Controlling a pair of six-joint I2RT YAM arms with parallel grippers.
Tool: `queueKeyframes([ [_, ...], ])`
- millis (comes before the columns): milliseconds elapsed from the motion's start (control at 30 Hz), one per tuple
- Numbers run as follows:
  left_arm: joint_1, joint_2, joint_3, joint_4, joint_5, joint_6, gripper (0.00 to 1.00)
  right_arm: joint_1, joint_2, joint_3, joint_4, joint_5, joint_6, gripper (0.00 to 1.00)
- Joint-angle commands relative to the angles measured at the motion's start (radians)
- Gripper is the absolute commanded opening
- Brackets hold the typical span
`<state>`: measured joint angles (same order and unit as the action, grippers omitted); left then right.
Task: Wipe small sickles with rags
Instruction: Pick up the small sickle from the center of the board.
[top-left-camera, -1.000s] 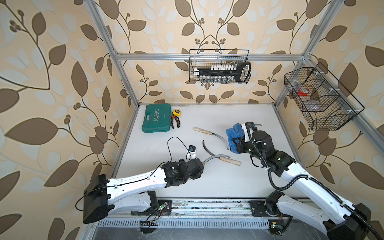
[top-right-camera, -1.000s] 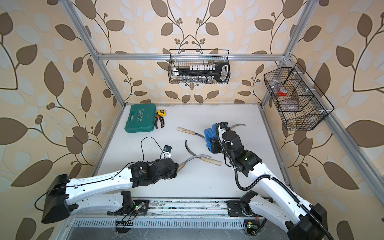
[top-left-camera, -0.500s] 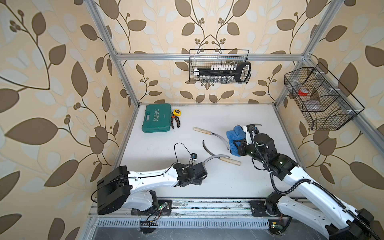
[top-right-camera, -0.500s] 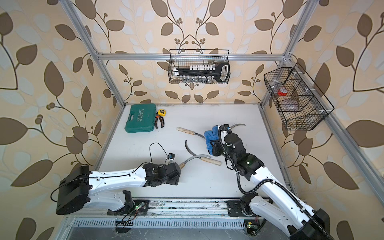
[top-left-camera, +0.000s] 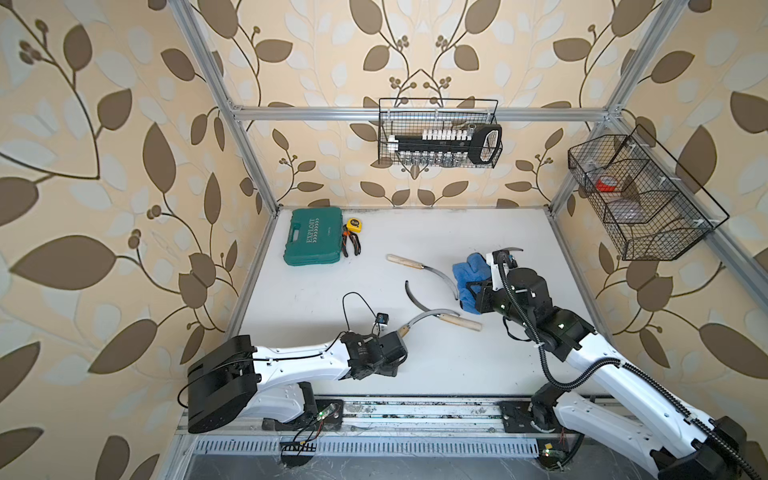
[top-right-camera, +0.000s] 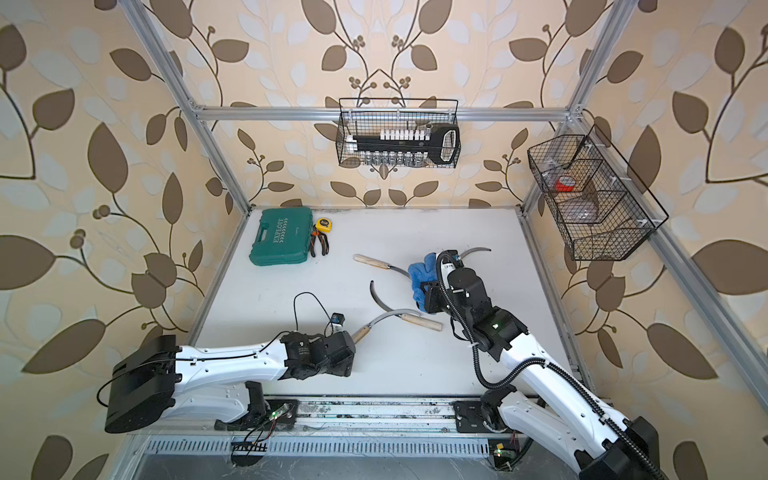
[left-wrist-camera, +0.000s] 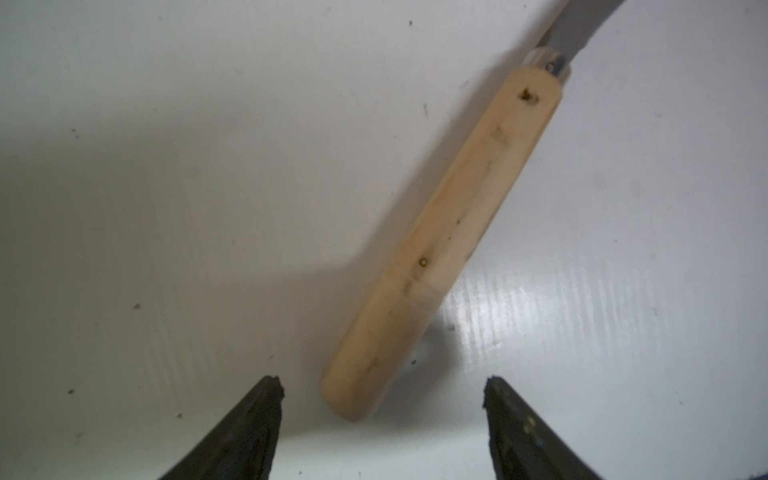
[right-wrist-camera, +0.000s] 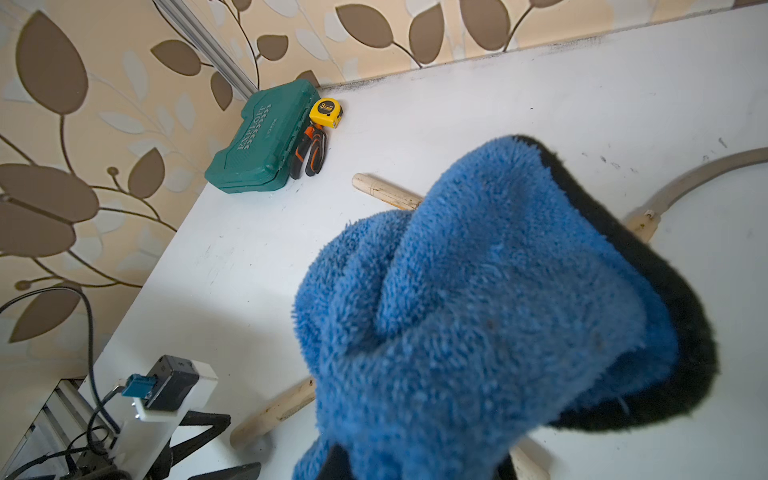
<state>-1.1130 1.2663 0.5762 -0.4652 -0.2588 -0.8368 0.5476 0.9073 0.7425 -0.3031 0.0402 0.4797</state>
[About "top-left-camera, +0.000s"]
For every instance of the yellow tape measure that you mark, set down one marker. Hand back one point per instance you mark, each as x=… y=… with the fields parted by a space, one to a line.
x=354 y=225

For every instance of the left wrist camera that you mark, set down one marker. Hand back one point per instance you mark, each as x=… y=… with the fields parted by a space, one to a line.
x=381 y=319

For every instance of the red item in basket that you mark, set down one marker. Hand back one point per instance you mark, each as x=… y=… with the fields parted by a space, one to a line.
x=606 y=184

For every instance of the blue grey microfiber rag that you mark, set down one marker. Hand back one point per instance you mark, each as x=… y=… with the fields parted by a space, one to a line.
x=469 y=276

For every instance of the black wire basket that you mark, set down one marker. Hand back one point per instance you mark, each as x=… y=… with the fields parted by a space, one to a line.
x=401 y=115
x=661 y=208

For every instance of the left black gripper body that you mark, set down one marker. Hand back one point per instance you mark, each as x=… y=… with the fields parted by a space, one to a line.
x=390 y=371

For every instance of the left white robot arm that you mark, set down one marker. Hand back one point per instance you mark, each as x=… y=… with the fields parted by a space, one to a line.
x=273 y=383

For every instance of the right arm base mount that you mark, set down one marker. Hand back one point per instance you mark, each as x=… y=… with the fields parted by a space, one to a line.
x=534 y=415

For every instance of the rear black wire basket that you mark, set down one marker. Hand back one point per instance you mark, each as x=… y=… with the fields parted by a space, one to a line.
x=401 y=115

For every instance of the green plastic tool case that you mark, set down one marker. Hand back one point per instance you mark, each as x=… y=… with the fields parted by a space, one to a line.
x=314 y=237

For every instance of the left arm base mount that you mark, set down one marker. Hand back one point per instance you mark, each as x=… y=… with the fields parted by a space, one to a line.
x=312 y=414

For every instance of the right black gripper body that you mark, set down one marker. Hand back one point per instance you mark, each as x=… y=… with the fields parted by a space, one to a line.
x=492 y=300

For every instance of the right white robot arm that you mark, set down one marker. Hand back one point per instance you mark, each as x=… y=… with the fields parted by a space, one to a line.
x=594 y=390

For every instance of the right black wire basket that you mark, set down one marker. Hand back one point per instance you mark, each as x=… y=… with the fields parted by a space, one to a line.
x=661 y=208

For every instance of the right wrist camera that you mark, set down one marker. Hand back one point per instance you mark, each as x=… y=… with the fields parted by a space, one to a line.
x=501 y=259

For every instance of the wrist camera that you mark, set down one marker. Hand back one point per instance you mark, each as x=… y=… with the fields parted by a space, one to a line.
x=501 y=259
x=381 y=319

